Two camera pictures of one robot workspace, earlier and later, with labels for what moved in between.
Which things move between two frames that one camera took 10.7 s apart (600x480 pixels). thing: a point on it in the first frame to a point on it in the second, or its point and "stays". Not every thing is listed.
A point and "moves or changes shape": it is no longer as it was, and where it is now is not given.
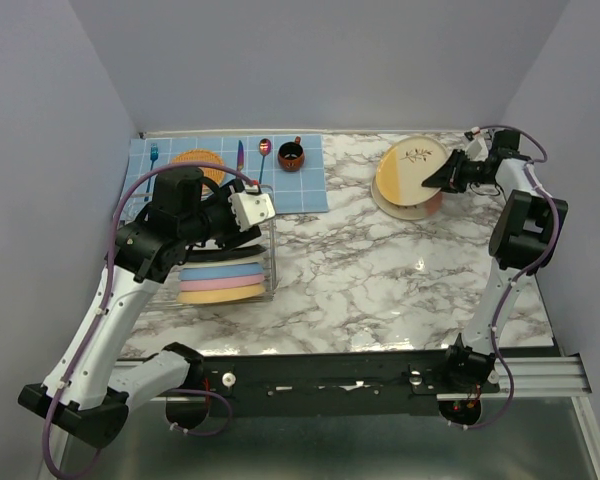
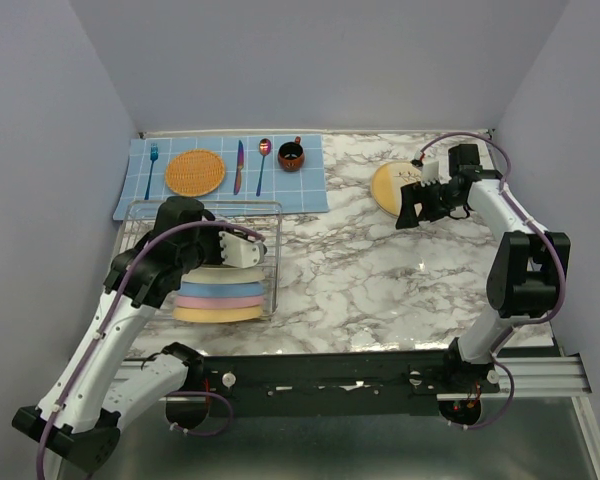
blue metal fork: (154, 154) stays
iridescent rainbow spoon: (264, 149) stays
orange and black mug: (291, 155) stays
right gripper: (447, 176) to (414, 194)
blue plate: (221, 271) to (221, 289)
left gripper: (235, 236) to (217, 257)
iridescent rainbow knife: (240, 156) stays
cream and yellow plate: (402, 166) moves or changes shape
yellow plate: (221, 295) to (218, 315)
